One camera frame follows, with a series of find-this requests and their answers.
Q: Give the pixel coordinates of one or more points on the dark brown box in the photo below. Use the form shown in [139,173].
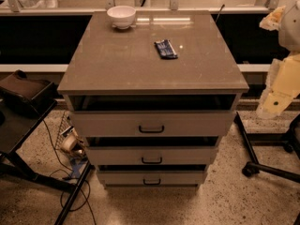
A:
[24,96]

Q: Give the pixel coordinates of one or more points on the black side table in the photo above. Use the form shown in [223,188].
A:
[14,130]

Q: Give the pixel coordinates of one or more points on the grey drawer cabinet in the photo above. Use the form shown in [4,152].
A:
[120,71]

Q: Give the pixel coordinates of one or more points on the grey drawer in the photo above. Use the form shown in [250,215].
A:
[151,178]
[151,124]
[151,156]

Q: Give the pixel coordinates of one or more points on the black chair base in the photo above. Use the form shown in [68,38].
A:
[270,171]

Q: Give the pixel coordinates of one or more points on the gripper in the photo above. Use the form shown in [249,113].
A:
[291,28]

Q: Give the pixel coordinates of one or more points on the white ceramic bowl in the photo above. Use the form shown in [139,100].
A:
[122,17]

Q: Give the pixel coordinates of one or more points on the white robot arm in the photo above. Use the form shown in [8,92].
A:
[286,20]

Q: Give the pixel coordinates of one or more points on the blue snack packet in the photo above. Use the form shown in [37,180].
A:
[165,49]

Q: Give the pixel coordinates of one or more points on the tape roll clutter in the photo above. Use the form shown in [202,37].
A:
[68,141]

